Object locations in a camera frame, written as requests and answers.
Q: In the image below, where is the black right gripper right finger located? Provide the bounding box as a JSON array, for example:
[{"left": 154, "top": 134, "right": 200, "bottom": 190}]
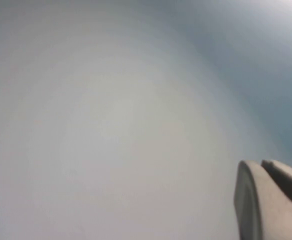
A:
[{"left": 260, "top": 159, "right": 292, "bottom": 205}]

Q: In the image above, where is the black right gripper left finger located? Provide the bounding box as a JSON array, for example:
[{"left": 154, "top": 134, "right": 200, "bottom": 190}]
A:
[{"left": 233, "top": 159, "right": 292, "bottom": 240}]

